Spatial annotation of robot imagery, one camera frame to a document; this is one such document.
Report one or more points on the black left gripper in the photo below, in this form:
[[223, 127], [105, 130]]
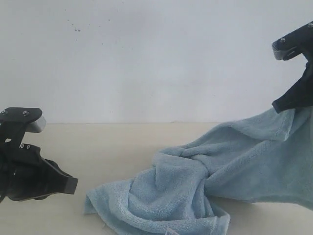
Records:
[[19, 174]]

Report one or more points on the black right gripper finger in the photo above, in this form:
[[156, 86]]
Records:
[[299, 95]]

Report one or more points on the light blue terry towel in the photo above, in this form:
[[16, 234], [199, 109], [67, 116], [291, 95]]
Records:
[[265, 158]]

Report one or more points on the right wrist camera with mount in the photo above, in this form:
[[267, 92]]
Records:
[[300, 41]]

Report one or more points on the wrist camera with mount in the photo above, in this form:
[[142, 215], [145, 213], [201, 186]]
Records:
[[300, 41], [14, 123]]

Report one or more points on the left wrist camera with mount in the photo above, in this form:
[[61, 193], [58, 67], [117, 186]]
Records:
[[14, 123]]

